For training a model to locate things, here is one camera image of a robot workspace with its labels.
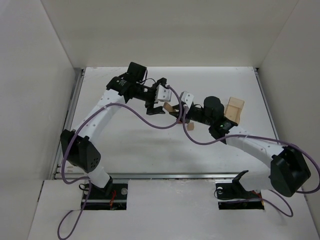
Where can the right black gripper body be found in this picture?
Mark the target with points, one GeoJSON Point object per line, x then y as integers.
{"type": "Point", "coordinates": [183, 113]}

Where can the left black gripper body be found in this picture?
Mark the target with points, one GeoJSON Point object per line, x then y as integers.
{"type": "Point", "coordinates": [152, 99]}

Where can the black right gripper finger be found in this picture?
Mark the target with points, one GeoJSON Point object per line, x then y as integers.
{"type": "Point", "coordinates": [180, 107]}
{"type": "Point", "coordinates": [179, 115]}

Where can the long light wood block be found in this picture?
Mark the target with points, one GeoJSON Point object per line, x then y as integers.
{"type": "Point", "coordinates": [169, 108]}

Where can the wooden box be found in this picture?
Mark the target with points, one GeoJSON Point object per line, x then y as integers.
{"type": "Point", "coordinates": [234, 109]}

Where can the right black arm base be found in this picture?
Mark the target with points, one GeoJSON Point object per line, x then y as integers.
{"type": "Point", "coordinates": [232, 196]}

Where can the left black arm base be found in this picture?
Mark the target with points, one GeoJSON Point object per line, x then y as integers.
{"type": "Point", "coordinates": [114, 199]}

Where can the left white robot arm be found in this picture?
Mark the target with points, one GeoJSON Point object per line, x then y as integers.
{"type": "Point", "coordinates": [78, 144]}

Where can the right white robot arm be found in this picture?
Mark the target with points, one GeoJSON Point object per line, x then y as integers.
{"type": "Point", "coordinates": [287, 168]}

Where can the small light wood cube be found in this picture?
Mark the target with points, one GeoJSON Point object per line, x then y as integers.
{"type": "Point", "coordinates": [190, 126]}

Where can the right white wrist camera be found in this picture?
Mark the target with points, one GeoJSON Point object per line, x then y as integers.
{"type": "Point", "coordinates": [187, 98]}

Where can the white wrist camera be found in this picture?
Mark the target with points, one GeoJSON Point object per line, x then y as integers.
{"type": "Point", "coordinates": [187, 98]}
{"type": "Point", "coordinates": [163, 94]}

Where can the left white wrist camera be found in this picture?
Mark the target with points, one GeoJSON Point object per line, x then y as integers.
{"type": "Point", "coordinates": [163, 94]}

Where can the aluminium table edge rail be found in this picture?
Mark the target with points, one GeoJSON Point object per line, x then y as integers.
{"type": "Point", "coordinates": [275, 133]}

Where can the left aluminium side rail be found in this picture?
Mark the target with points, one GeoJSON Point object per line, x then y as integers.
{"type": "Point", "coordinates": [73, 100]}

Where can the front aluminium rail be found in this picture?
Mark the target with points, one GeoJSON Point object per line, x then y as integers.
{"type": "Point", "coordinates": [151, 176]}

